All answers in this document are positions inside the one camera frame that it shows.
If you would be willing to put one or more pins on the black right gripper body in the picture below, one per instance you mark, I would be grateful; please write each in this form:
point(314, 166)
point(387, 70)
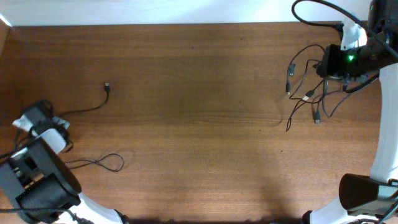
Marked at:
point(350, 62)

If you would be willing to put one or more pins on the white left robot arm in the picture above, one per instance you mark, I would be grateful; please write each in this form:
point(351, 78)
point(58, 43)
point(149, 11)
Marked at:
point(38, 184)

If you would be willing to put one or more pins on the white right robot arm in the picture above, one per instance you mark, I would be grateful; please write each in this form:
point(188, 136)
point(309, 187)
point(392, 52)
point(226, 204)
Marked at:
point(371, 197)

